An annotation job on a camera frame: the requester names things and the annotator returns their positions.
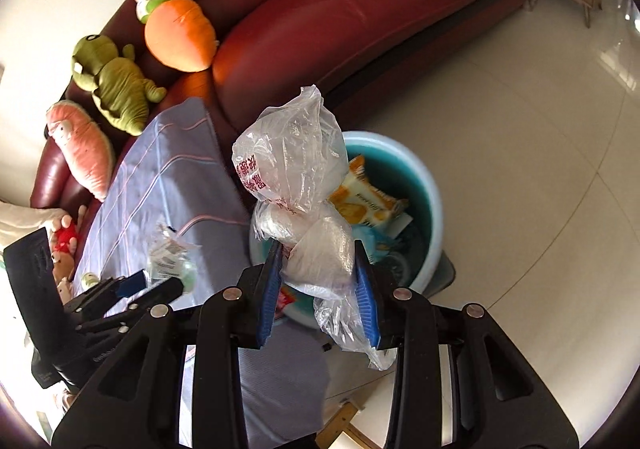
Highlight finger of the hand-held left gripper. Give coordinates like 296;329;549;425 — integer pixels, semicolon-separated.
102;277;183;320
112;270;148;300

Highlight green dinosaur plush toy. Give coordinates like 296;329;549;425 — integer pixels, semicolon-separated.
71;34;167;136

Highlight teal plastic bin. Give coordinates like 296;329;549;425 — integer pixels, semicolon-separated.
248;130;444;330

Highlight pink carrot plush toy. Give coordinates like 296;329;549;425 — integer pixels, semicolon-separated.
46;100;117;202

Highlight wooden frame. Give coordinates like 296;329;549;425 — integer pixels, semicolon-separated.
315;396;396;449

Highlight clear plastic bag red print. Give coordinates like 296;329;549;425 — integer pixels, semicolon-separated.
231;85;396;371

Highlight dark red leather sofa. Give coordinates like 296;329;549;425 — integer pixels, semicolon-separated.
30;0;551;210

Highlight clear plastic wrapper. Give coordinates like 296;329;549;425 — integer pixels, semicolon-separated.
147;223;201;292

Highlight yellow snack packet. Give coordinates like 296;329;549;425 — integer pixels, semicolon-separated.
327;155;410;230

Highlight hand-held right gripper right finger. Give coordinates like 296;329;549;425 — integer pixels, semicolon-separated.
352;239;581;449

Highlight plush toy red clothes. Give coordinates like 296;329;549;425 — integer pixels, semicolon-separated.
50;206;88;255

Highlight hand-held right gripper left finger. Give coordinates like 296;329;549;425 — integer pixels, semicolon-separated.
50;239;286;449

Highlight blue plaid tablecloth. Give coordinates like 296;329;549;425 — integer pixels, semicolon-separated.
70;96;328;449

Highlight brown teddy bear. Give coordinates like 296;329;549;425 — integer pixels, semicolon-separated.
50;251;76;302

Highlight orange carrot plush toy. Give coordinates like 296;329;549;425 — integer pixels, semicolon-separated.
135;0;220;72

